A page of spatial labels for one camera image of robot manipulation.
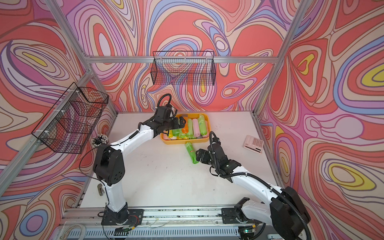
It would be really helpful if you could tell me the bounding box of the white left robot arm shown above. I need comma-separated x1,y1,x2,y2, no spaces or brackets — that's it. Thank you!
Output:
93,104,187,226

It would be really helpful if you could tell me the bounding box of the metal base rail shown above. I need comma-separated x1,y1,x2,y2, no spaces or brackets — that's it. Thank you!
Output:
57,206,263,240

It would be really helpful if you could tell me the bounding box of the yellow plastic storage box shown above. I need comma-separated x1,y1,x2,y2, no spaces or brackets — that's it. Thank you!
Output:
161,113,212,145

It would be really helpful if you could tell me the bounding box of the orange trash bag roll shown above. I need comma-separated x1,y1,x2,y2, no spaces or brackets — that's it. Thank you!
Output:
181,127,189,135

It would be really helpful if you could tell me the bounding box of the black wire basket on wall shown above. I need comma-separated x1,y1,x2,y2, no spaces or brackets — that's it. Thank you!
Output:
151,50,217,86
32,83,109,154

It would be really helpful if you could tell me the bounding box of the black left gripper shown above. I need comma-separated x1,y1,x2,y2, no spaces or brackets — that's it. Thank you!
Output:
162,115,187,132

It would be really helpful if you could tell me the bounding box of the small metal clip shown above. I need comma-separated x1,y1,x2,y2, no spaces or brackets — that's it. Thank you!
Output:
97,184,105,196

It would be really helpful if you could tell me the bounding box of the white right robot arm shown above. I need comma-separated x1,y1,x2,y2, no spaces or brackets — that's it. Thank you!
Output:
196,143,312,240

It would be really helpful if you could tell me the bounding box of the light green roll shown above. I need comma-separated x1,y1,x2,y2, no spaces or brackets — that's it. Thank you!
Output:
187,118,194,139

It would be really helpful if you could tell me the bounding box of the large green trash bag roll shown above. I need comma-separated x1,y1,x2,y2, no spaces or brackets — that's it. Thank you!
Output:
198,114,208,136

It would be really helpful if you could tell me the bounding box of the pencil holder cup with pencils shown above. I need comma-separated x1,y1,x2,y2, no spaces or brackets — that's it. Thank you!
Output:
91,134,109,148

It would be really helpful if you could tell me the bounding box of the black wire basket on back wall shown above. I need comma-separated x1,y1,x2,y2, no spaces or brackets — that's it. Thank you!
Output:
151,50,217,86

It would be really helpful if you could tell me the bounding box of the black wire basket on left wall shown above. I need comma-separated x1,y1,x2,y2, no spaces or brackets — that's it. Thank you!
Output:
32,83,109,154

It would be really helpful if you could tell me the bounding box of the pink calculator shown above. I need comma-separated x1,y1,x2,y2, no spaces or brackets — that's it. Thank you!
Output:
244,135,264,154

